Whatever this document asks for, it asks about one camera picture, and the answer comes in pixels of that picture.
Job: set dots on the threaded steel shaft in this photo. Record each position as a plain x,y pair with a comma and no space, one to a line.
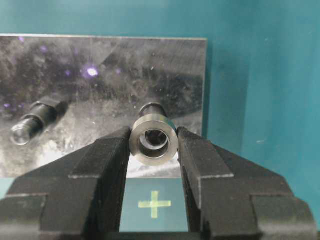
43,114
152,110

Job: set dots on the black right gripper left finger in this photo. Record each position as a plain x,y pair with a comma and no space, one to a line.
77,197

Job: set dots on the yellow tape cross marker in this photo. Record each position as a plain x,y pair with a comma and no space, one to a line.
154,204

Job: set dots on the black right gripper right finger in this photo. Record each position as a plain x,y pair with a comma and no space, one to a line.
228,197

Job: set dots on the near threaded steel shaft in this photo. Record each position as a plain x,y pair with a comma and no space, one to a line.
152,110

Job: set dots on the far threaded steel shaft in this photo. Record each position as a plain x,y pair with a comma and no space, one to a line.
43,114

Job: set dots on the silver metal washer sleeve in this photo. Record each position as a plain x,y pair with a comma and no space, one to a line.
153,140

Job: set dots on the grey metal base plate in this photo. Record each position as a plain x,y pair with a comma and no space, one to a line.
106,81

